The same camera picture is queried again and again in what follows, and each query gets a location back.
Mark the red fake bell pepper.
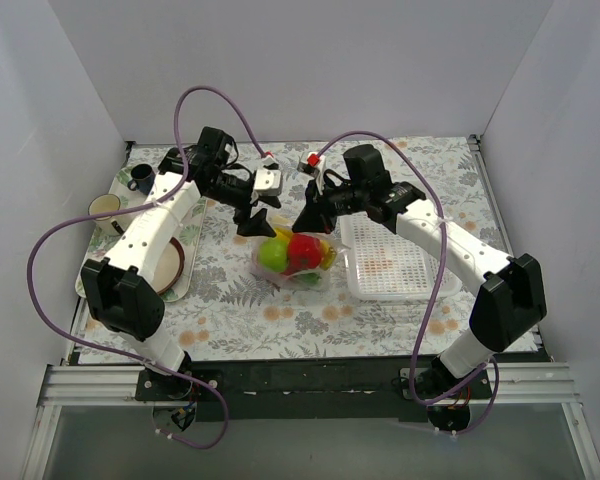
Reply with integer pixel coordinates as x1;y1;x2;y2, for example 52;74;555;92
284;233;323;275

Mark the yellow fake banana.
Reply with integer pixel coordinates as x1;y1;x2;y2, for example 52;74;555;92
274;226;295;243

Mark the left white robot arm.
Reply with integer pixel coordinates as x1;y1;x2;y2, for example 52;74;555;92
81;127;283;400

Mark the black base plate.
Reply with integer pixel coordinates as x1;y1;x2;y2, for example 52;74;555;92
135;355;496;422

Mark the amber fake food piece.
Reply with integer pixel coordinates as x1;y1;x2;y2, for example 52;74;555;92
320;246;337;270

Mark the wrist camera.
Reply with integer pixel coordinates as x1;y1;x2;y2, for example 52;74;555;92
252;162;283;198
297;152;327;194

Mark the dark blue mug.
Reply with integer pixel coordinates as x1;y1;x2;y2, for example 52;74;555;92
127;163;155;196

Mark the cream mug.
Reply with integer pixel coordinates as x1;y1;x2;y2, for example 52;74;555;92
88;193;132;236

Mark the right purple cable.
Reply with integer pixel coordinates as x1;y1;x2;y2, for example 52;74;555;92
315;130;499;435

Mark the green fake apple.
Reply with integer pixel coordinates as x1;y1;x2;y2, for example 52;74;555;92
258;238;288;274

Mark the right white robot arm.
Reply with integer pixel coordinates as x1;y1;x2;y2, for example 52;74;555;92
292;144;547;398

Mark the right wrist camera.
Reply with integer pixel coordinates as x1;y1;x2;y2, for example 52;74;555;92
297;152;327;194

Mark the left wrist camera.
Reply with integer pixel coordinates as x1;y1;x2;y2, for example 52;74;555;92
252;162;283;198

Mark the red rimmed cream plate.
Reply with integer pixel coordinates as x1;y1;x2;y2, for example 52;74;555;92
152;237;185;295

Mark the aluminium frame rail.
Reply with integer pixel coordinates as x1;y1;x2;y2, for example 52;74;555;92
20;364;146;480

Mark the clear zip top bag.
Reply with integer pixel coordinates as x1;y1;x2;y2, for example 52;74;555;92
250;215;350;291

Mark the purple cable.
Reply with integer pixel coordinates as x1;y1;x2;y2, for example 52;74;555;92
315;130;499;435
26;85;279;450

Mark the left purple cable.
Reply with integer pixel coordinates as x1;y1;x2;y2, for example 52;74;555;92
26;85;279;450

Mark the leaf pattern white tray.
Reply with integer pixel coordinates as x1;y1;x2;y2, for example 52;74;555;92
74;166;209;304

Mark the white plastic basket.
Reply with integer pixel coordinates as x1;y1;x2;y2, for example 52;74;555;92
339;213;438;303

